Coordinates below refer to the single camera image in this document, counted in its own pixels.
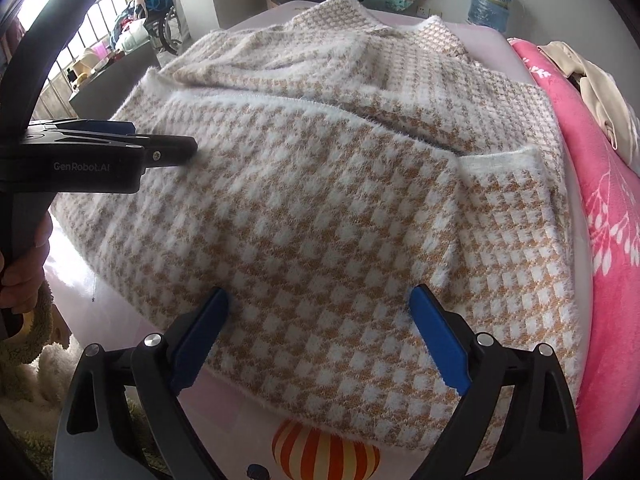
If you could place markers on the white wall socket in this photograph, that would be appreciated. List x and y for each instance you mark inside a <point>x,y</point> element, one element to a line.
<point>430,11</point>

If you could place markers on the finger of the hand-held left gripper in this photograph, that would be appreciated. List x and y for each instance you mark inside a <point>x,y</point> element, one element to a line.
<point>100,127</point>
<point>170,152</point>

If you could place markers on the dark grey board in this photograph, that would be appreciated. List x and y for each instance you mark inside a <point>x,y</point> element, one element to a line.
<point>110,85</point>

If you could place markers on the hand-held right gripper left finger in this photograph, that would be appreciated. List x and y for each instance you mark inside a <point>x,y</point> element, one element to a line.
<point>200,340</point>

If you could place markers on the person's left forearm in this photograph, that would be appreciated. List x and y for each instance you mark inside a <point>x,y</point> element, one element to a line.
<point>47,320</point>

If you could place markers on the wheelchair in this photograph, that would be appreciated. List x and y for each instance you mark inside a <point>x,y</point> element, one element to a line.
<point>165,35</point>

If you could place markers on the beige garment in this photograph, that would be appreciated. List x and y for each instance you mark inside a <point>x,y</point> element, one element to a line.
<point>600,90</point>

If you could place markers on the blue water bottle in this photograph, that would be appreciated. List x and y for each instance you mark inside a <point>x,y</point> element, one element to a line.
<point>490,5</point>

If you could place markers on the person's left hand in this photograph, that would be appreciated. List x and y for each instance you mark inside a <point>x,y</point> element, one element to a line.
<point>25,280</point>

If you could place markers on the pink patterned blanket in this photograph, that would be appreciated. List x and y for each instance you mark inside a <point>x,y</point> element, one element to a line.
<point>610,240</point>

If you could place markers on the tan white houndstooth sweater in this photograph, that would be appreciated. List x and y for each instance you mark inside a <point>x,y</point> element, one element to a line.
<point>325,185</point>

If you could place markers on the pile of assorted clutter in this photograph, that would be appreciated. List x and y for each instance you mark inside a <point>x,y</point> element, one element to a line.
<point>125,30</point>

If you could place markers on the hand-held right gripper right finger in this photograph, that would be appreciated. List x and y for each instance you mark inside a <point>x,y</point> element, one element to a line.
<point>442,340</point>

